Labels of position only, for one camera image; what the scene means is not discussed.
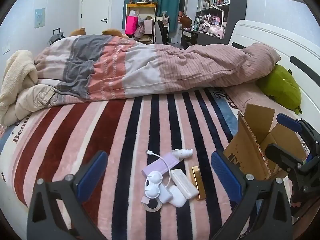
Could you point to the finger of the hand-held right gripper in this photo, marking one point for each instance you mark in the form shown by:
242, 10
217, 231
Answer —
287, 121
280, 152

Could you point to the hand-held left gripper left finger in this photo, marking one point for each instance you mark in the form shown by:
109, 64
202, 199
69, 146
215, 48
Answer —
92, 176

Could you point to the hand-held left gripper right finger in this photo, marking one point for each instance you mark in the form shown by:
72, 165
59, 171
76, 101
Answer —
225, 177

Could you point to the gold bar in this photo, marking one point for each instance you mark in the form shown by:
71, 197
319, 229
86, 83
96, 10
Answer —
197, 182

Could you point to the brown cardboard box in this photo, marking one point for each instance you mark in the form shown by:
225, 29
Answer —
250, 140

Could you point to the white rectangular case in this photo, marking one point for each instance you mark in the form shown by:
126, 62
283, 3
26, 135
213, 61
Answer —
183, 182

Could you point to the white pump bottle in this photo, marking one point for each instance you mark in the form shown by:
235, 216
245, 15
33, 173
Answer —
181, 153

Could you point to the white earbuds case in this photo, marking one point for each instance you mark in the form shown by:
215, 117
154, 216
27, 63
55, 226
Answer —
177, 196

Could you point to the white eye-shaped gadget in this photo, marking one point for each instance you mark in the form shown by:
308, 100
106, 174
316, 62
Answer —
153, 183

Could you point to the white charger block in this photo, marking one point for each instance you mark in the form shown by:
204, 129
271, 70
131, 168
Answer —
165, 195

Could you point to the purple rectangular box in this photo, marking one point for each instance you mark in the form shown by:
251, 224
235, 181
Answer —
157, 167

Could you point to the clear tape roll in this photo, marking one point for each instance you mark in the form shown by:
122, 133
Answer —
151, 206

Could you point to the green plush toy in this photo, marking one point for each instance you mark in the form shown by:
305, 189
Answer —
280, 85

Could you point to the pink pillow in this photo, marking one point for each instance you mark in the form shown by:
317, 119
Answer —
250, 96

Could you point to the striped plush blanket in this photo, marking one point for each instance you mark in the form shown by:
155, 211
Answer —
120, 135

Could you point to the white headboard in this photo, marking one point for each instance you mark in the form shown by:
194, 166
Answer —
287, 45

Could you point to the pink grey patchwork duvet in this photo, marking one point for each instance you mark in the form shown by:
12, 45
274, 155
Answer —
140, 70

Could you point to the dark desk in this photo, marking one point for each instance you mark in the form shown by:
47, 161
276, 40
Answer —
195, 36

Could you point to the cream fleece blanket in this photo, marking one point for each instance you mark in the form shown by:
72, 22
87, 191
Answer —
17, 75

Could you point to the grey bookshelf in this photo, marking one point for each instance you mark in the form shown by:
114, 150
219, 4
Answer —
215, 10

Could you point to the brown round ornament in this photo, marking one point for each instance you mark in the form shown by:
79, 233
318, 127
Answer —
186, 22

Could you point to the grey suitcase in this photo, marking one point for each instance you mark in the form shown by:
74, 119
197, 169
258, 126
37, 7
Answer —
56, 38

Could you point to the brown plush toy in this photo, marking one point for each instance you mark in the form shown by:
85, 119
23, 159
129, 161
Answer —
113, 32
78, 32

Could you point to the desk chair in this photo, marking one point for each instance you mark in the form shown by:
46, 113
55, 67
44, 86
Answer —
161, 31

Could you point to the pink gift bag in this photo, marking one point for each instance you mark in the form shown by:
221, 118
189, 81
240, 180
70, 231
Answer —
131, 25

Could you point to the white door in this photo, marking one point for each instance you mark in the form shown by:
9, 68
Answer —
96, 10

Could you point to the yellow shelf unit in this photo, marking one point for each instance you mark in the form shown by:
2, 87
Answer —
142, 10

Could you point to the wall poster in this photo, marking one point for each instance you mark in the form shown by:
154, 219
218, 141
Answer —
40, 17

